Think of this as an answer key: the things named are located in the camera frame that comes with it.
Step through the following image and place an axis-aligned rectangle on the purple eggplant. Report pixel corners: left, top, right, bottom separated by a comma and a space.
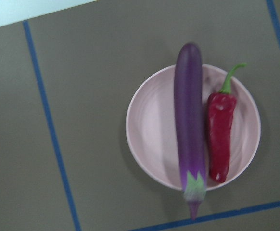
174, 43, 207, 220

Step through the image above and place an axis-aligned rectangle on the red chili pepper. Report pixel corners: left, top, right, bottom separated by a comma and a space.
207, 63, 247, 183

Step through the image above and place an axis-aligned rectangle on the pink plate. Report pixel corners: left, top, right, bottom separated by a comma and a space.
126, 65, 261, 190

